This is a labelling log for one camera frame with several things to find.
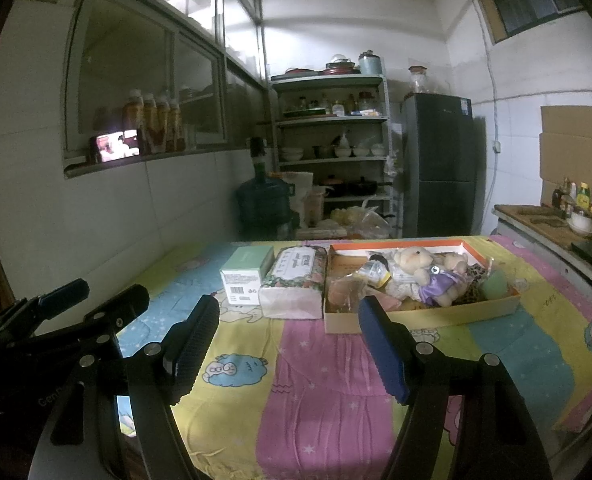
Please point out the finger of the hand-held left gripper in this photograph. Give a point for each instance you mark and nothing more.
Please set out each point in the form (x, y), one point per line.
(63, 294)
(121, 310)

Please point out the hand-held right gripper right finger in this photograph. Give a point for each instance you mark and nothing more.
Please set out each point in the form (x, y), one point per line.
(383, 350)

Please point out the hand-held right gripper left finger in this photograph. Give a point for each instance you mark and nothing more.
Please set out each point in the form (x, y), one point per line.
(196, 340)

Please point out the orange rimmed cardboard box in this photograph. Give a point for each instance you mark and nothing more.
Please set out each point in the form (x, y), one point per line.
(426, 317)

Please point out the white scrunchie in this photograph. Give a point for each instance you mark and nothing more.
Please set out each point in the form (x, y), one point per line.
(403, 290)

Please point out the pink pouch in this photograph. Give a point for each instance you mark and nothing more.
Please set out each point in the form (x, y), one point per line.
(343, 292)

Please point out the yellow white tissue packet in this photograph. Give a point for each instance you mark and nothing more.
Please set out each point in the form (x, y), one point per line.
(381, 279)

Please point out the small black soft object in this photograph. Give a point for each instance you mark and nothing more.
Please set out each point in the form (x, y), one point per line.
(377, 262)

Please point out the purple dress plush bear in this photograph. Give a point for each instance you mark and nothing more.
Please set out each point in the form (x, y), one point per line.
(416, 260)

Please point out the leopard print scrunchie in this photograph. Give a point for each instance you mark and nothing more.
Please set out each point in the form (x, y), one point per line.
(476, 275)

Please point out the green bath puff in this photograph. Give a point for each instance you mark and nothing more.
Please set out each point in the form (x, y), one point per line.
(493, 285)

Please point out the colourful cartoon printed blanket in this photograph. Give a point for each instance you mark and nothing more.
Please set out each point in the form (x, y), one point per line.
(316, 410)

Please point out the mint green white box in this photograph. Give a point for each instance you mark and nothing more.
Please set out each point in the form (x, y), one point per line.
(243, 260)

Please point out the floral tissue pack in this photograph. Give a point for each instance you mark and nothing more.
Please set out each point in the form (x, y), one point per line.
(296, 265)

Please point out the clear plastic bag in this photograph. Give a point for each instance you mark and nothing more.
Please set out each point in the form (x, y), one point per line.
(361, 222)

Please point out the blue water jug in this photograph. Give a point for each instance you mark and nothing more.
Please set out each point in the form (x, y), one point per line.
(263, 205)

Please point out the glowing phone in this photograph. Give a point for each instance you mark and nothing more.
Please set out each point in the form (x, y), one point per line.
(116, 147)

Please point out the clear plastic container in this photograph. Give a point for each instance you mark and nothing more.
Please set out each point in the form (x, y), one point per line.
(313, 205)

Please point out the black frying pan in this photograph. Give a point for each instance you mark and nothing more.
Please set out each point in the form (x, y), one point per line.
(356, 187)

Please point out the white sack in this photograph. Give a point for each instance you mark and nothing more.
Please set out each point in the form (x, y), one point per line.
(301, 182)

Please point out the orange liquid bottle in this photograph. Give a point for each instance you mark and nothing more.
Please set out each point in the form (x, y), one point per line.
(133, 120)
(163, 122)
(150, 122)
(176, 125)

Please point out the kitchen counter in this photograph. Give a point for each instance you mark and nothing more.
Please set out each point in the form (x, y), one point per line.
(541, 245)

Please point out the black water jug pump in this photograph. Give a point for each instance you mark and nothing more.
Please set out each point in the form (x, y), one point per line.
(257, 152)

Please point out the dark grey refrigerator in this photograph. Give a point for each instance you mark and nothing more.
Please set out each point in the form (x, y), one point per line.
(441, 160)

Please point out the row of white bowls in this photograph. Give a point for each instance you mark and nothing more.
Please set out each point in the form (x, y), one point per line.
(291, 152)

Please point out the white ceramic bowl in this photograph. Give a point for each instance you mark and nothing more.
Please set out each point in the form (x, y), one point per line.
(582, 222)

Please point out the metal shelf rack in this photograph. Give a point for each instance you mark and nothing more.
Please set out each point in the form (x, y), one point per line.
(326, 121)

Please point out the sliding glass window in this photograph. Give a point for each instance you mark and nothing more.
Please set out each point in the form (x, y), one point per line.
(126, 60)

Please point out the row of jars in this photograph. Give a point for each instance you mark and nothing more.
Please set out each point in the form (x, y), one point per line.
(338, 107)

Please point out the row of condiment bottles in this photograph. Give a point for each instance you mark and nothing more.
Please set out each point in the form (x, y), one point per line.
(583, 195)

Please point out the glass jar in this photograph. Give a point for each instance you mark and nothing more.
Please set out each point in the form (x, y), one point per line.
(419, 82)

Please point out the dark round tray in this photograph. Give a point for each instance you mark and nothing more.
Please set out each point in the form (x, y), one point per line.
(296, 75)

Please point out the teal enamel pot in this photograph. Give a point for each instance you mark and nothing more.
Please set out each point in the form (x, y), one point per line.
(370, 65)

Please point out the red lidded pan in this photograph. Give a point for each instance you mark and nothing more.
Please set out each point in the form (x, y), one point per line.
(341, 67)

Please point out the wall outlet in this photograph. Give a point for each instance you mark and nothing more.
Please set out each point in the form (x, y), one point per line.
(496, 147)

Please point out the cardboard wall sheets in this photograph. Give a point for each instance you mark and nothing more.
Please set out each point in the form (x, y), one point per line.
(571, 150)

